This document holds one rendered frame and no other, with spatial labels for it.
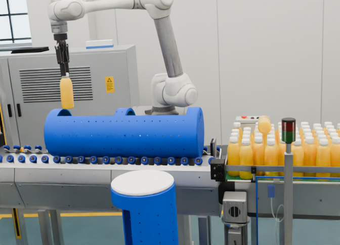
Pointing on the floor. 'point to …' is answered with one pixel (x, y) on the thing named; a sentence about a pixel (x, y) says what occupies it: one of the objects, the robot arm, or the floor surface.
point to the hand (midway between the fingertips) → (64, 69)
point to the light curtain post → (17, 213)
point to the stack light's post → (288, 198)
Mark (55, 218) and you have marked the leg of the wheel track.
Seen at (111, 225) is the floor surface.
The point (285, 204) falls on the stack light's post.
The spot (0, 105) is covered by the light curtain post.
